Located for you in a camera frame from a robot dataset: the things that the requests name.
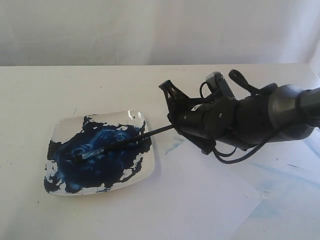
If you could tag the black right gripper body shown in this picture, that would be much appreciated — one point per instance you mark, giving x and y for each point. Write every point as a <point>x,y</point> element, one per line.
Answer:
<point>211,119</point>

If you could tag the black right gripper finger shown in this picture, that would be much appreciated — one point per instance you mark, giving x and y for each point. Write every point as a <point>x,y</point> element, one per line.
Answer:
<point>178,103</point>
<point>206,145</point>

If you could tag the black paintbrush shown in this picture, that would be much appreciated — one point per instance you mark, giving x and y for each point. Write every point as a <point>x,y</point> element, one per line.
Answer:
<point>80,158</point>

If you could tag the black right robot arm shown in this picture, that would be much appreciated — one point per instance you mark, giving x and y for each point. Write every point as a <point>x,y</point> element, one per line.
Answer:
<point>274,114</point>

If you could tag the white paper sheet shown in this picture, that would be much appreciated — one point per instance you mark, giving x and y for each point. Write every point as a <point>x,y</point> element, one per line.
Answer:
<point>194,198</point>

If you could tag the white square paint plate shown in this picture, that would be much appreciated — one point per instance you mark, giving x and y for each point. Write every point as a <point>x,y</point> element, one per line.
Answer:
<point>105,171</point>

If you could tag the white backdrop curtain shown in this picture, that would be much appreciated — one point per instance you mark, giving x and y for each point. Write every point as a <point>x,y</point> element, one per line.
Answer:
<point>158,32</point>

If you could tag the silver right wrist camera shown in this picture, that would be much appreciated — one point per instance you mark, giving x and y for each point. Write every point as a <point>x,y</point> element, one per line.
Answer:
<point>218,86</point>

